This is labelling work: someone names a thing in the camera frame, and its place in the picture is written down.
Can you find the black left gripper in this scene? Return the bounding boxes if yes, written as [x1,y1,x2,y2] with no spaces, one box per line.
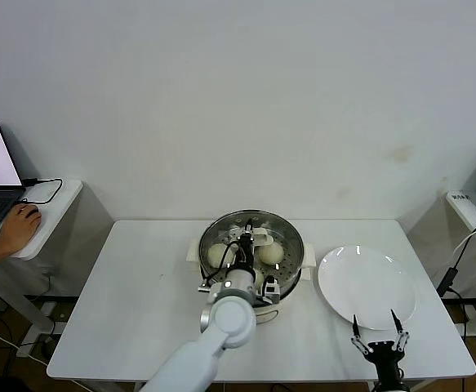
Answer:
[237,218,261,270]

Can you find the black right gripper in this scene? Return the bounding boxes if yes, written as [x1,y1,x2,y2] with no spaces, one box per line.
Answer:
[350,309,411,384]

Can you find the steel steamer pot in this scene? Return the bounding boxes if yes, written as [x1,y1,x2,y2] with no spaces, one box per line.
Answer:
[185,239,317,326]

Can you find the perforated steel steamer basket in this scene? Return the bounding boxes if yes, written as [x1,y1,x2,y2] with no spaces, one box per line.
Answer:
[198,209,305,301]

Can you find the person's bare hand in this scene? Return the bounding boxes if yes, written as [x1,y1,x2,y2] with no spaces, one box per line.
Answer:
[0,203,42,255]

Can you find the round white plate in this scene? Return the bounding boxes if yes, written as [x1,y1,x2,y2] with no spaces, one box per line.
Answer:
[317,245,417,331]

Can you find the white side table with label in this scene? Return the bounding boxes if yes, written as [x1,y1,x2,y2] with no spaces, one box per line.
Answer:
[443,190,476,360]

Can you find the white side table with mouse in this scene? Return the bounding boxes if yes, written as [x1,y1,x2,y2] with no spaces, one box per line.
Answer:
[0,178,84,334]

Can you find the black cable with adapter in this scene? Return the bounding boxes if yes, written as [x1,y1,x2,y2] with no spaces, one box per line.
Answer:
[435,222,476,340]

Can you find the black looped laptop cable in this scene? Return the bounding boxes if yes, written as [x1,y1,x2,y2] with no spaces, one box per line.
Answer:
[15,177,65,206]

